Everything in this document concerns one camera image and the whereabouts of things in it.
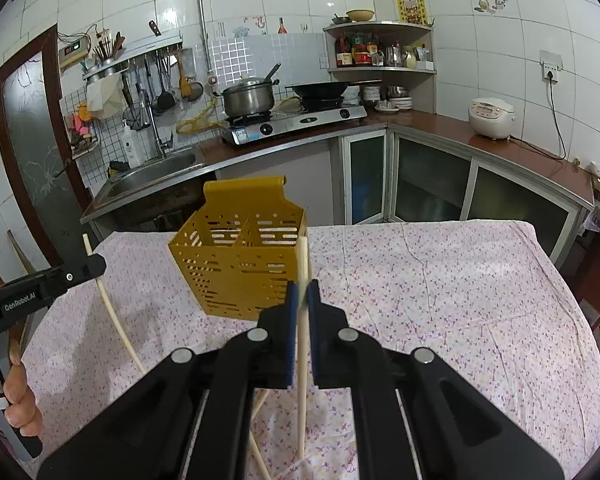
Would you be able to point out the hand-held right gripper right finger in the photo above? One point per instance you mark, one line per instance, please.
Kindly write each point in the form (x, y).
(314, 330)

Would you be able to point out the dark door with frosted glass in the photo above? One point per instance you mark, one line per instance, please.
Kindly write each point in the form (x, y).
(35, 135)

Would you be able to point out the yellow slotted utensil holder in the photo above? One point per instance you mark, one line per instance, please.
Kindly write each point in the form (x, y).
(240, 265)

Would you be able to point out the steel cooking pot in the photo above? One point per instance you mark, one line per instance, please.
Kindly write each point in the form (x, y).
(247, 100)

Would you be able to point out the wooden stick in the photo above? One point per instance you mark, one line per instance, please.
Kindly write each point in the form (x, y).
(20, 252)

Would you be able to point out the kitchenware wall sticker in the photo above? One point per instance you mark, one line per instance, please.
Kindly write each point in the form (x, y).
(490, 6)

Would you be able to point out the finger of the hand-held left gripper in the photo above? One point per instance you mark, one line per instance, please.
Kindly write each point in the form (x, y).
(80, 270)

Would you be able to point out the white soap bottle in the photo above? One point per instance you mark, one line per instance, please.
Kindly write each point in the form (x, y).
(130, 147)

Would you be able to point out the wall socket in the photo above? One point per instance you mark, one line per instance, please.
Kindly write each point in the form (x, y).
(550, 66)

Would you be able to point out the tan bowl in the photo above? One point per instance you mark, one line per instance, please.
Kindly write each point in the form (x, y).
(360, 15)

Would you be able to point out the stainless steel sink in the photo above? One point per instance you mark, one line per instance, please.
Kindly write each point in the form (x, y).
(145, 177)

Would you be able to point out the chrome faucet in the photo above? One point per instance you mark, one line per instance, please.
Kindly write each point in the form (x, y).
(156, 130)

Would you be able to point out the person's left hand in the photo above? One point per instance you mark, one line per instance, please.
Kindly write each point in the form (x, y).
(22, 405)

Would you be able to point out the metal wall pipe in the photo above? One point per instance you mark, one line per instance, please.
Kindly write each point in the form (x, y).
(202, 20)

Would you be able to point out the gas stove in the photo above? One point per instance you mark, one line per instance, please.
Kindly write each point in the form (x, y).
(300, 122)

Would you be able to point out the white cup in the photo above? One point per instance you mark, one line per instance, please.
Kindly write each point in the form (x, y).
(595, 170)

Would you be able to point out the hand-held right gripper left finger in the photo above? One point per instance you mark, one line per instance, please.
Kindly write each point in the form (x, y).
(290, 330)

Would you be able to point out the steel wall utensil rack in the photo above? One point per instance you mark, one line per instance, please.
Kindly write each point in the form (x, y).
(130, 57)

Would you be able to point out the yellow wall poster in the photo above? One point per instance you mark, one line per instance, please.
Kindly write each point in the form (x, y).
(411, 7)

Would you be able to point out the yellow device with display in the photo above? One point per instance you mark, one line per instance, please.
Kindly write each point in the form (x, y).
(73, 52)

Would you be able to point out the black wok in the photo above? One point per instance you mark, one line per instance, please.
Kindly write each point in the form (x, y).
(320, 90)

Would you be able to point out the hanging black ladle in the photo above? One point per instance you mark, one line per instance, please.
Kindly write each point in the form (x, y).
(164, 95)

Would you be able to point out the corner wall shelf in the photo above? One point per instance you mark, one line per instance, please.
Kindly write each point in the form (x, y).
(380, 69)

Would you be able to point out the row of condiment bottles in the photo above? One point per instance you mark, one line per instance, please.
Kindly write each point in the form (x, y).
(362, 52)

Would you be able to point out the beige hanging bag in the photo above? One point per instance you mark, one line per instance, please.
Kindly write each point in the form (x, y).
(105, 100)

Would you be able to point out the stack of white dishes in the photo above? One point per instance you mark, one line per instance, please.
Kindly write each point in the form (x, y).
(395, 105)

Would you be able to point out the white rice cooker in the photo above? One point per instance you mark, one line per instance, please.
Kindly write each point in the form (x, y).
(491, 117)

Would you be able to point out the black ladle in pot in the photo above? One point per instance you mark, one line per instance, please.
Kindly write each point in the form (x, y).
(271, 72)

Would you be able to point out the floral tablecloth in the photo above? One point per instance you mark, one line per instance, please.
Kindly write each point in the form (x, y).
(455, 310)

